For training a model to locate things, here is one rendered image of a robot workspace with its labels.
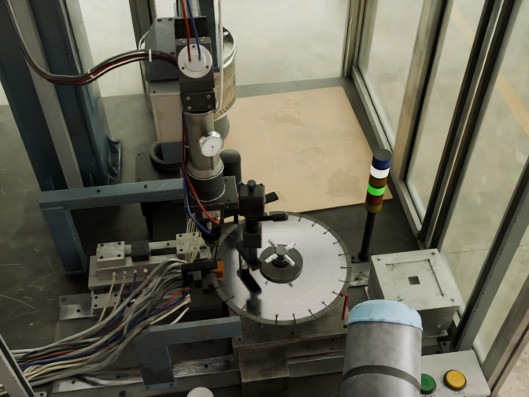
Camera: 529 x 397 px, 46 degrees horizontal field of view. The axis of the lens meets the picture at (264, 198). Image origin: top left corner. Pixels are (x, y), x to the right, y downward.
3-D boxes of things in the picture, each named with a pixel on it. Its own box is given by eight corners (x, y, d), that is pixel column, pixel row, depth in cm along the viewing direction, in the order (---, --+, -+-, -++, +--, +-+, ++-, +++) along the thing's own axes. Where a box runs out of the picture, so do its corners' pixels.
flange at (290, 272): (301, 283, 153) (302, 277, 151) (256, 280, 154) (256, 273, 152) (304, 247, 160) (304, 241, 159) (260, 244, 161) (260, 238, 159)
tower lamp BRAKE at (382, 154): (386, 156, 158) (389, 147, 156) (392, 168, 155) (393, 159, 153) (369, 157, 157) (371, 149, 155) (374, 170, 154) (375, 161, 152)
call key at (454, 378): (459, 373, 143) (461, 369, 142) (465, 389, 141) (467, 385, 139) (442, 375, 143) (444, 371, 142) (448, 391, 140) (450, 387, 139)
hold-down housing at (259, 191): (265, 235, 147) (265, 174, 132) (264, 252, 144) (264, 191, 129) (241, 235, 148) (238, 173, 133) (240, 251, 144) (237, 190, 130)
